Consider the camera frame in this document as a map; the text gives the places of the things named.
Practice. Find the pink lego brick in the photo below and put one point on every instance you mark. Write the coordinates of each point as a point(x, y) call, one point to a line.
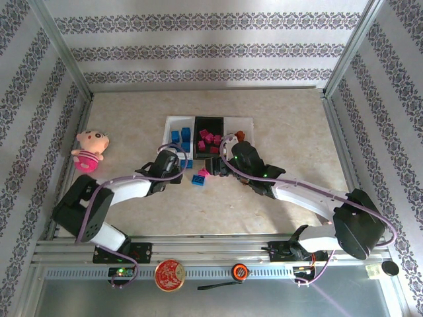
point(214, 150)
point(209, 138)
point(203, 172)
point(201, 145)
point(204, 133)
point(217, 139)

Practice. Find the blue lego brick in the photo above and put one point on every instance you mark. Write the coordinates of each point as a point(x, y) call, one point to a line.
point(186, 147)
point(186, 163)
point(186, 133)
point(197, 179)
point(175, 136)

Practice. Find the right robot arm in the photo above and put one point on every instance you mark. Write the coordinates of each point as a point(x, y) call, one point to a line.
point(307, 196)

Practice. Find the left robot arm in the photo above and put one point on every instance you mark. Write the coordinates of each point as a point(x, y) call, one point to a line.
point(129, 190)

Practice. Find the white plastic bin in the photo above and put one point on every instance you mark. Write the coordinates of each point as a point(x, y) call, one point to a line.
point(246, 125)
point(167, 132)

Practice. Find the black plastic bin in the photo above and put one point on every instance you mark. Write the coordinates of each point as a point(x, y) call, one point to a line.
point(209, 123)

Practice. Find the pink plush doll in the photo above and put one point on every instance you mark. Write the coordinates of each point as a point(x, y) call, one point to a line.
point(92, 142)

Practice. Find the red round tin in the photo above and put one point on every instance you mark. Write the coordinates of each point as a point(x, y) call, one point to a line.
point(169, 275)

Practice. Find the controller board with green light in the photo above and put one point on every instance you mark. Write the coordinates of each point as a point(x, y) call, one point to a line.
point(122, 271)

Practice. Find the orange black tape measure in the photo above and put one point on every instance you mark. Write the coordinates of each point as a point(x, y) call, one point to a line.
point(239, 271)

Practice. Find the grey metal panel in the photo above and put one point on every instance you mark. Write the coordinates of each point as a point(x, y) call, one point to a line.
point(82, 297)

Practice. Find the small pale tape piece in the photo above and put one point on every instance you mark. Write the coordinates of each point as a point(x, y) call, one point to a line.
point(371, 270)

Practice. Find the black round knob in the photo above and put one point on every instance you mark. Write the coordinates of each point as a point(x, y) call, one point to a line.
point(390, 268)

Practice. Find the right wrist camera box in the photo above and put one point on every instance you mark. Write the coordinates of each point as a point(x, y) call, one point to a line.
point(232, 141)

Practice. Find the aluminium frame front rail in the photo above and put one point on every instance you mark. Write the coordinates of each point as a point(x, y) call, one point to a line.
point(215, 247)

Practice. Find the aluminium frame back rail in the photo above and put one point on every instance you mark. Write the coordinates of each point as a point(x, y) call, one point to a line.
point(198, 88)

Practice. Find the aluminium frame side rail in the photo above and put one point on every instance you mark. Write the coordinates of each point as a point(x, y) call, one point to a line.
point(338, 132)

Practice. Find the aluminium frame post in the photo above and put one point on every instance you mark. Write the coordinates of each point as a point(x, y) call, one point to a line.
point(351, 49)
point(62, 49)

